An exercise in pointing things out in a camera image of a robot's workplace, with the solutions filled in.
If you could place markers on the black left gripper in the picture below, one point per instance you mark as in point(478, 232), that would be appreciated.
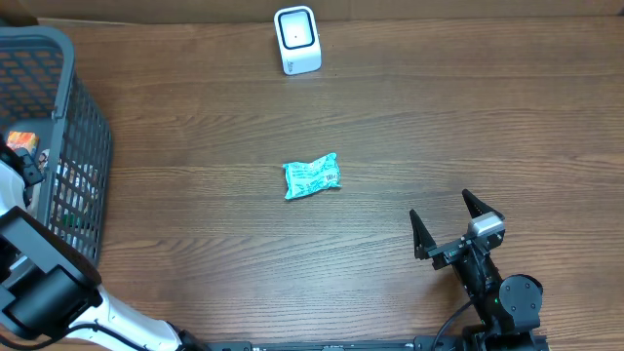
point(21, 165)

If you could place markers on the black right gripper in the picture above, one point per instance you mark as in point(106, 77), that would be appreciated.
point(447, 253)

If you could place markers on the teal packet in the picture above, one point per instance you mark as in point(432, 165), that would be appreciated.
point(304, 179)

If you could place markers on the orange tissue pack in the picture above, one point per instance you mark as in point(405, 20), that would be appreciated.
point(26, 140)

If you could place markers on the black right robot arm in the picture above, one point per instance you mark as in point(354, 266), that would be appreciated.
point(501, 313)

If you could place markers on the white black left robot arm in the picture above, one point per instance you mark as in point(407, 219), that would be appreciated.
point(49, 291)

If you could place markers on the white barcode scanner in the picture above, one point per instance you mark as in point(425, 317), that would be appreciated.
point(298, 40)

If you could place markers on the grey plastic mesh basket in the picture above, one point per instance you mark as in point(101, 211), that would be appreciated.
point(41, 93)

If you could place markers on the brown cardboard back panel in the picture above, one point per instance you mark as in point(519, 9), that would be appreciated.
point(205, 11)

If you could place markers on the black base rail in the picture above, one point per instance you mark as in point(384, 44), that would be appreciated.
point(322, 346)

